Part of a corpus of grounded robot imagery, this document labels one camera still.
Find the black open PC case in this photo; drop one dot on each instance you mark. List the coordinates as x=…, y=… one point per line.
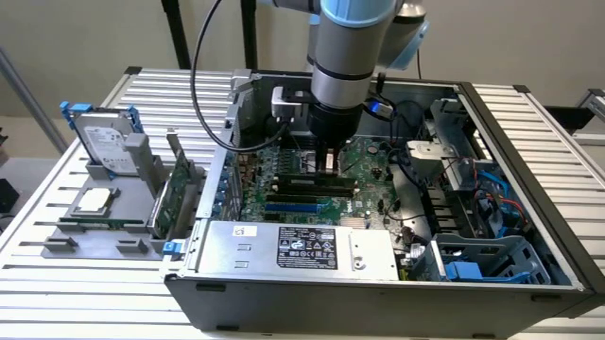
x=330, y=304

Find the black stand pole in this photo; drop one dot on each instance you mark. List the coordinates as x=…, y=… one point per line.
x=176, y=32
x=248, y=32

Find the black bracket plate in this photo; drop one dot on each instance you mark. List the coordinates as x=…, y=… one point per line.
x=565, y=117

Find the silver power supply unit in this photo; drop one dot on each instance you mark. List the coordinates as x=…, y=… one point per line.
x=259, y=255

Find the black table corner cap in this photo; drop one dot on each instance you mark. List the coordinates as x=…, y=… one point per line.
x=522, y=88
x=133, y=70

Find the green RAM stick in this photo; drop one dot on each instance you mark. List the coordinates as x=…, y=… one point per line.
x=101, y=221
x=307, y=181

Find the blue case latch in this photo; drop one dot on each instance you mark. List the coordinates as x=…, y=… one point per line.
x=171, y=248

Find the blue plastic drive caddy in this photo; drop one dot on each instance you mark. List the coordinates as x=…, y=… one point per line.
x=501, y=184

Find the blue drive cage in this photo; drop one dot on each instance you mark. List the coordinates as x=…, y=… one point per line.
x=501, y=248

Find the blue lit gripper plug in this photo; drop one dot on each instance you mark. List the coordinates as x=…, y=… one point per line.
x=381, y=107

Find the CPU socket metal frame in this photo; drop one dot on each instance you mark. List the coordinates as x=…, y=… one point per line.
x=304, y=163

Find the silver CPU chip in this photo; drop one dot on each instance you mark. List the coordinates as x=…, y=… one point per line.
x=93, y=198

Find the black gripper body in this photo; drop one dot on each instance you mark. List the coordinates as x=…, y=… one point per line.
x=335, y=120

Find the silver metal drive cage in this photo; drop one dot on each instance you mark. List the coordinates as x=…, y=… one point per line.
x=449, y=156

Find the aluminium profile rail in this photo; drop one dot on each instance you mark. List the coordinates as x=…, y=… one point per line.
x=590, y=113

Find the black box beside table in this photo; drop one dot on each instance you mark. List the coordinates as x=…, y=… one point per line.
x=7, y=195

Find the silver hard disk blue bracket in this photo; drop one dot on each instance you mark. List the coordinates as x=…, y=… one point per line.
x=105, y=141

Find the blue expansion slot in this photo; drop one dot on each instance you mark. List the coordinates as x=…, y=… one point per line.
x=290, y=207

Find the long black expansion slot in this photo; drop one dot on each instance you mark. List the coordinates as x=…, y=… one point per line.
x=290, y=199

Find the silver chipset heat sink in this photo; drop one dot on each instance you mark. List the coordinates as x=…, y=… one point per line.
x=352, y=223

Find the grey parts rack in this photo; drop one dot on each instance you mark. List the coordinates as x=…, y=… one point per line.
x=124, y=209

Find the grey slanted metal rail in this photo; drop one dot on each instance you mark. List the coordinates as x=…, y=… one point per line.
x=32, y=102

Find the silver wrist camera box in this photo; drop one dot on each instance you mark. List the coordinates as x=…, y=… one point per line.
x=283, y=102

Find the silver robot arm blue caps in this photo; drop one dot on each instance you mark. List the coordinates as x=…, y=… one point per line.
x=340, y=53

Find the green graphics card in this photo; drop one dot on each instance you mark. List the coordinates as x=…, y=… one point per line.
x=176, y=191

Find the short black expansion slot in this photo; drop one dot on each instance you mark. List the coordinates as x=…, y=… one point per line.
x=271, y=217

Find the green motherboard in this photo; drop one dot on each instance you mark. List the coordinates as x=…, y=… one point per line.
x=330, y=210

